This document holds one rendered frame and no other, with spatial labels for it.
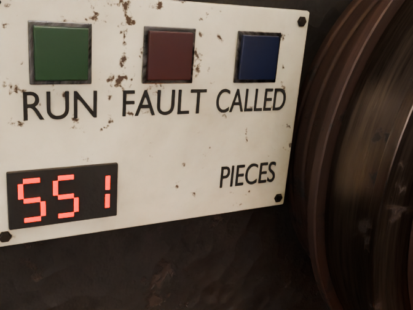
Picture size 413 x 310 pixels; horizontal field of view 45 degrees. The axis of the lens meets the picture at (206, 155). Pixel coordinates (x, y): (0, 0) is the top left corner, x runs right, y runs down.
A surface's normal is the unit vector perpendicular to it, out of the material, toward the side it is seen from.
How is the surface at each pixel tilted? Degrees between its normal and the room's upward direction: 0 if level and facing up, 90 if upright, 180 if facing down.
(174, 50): 90
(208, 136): 90
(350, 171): 87
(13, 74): 90
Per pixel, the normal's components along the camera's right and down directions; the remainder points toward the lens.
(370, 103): -0.82, -0.21
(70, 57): 0.47, 0.30
